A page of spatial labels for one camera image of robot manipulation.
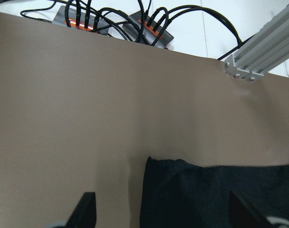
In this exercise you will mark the black t-shirt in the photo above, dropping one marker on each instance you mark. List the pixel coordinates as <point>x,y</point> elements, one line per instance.
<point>177,194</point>

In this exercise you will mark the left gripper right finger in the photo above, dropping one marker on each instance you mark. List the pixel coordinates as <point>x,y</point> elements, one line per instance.
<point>243,213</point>

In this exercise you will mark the power strip with cables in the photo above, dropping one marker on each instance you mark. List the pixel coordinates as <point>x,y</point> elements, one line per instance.
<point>149,33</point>
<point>59,19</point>

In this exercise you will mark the aluminium frame cage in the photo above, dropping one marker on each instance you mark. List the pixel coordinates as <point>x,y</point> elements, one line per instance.
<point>263,52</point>

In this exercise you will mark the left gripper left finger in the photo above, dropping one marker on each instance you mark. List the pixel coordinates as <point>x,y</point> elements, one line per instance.
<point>84,214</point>

